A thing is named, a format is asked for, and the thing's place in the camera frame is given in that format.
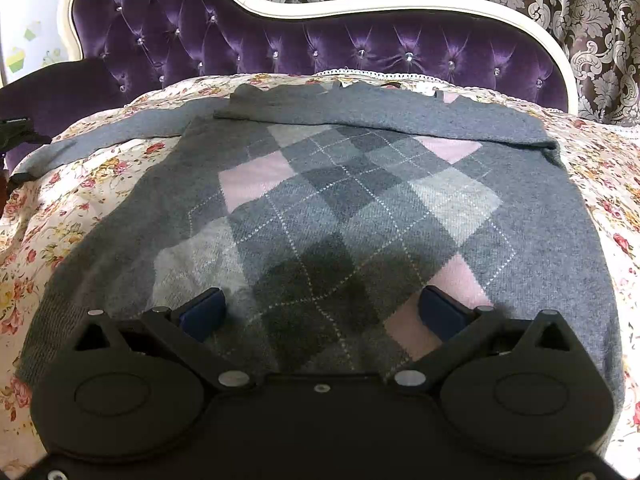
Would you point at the cupcake wall sticker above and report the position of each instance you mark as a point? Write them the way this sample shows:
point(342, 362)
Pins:
point(22, 55)

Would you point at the brown damask curtain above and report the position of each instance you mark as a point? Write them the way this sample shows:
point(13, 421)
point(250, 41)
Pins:
point(575, 5)

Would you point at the floral bedspread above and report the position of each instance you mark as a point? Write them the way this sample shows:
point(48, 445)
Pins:
point(85, 195)

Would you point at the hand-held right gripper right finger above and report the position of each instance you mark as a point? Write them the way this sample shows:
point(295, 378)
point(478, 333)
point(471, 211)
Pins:
point(440, 313)

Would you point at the grey argyle sweater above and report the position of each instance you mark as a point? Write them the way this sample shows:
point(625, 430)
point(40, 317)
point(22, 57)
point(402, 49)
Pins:
point(350, 200)

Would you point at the purple tufted headboard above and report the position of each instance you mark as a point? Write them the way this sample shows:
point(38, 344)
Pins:
point(310, 52)

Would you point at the dark purple cushion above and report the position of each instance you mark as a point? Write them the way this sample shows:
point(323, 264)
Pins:
point(65, 90)

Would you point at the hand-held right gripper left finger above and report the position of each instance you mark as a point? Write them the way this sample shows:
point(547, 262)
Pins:
point(202, 316)

